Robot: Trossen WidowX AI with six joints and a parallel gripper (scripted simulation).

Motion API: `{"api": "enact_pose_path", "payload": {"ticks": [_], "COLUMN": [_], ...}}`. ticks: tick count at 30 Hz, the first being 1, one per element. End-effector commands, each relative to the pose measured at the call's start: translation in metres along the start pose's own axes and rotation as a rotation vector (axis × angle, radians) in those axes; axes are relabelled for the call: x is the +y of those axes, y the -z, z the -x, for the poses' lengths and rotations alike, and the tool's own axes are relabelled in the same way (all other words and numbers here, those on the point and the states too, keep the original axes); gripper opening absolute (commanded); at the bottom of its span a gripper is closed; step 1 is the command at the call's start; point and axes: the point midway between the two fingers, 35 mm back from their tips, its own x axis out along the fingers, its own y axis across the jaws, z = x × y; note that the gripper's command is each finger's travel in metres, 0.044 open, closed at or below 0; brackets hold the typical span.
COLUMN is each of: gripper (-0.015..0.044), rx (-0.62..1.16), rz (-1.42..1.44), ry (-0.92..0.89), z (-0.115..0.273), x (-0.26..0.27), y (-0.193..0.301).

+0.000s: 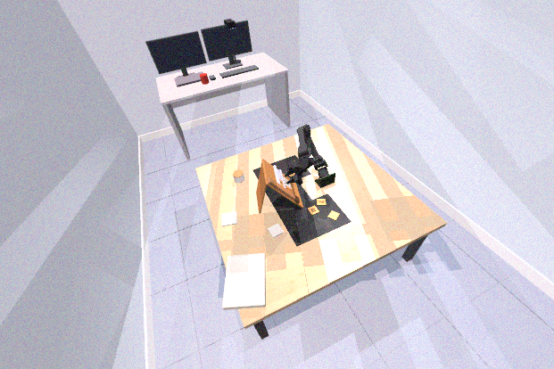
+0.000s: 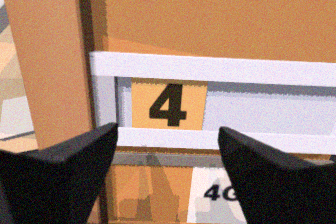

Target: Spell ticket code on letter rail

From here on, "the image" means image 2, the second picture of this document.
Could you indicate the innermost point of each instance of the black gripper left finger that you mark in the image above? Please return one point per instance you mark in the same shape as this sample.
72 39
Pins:
58 184

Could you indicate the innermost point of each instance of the tan square tile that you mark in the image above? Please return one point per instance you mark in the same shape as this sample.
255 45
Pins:
168 103

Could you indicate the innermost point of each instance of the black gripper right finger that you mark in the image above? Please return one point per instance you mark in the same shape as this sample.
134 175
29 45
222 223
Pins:
274 187

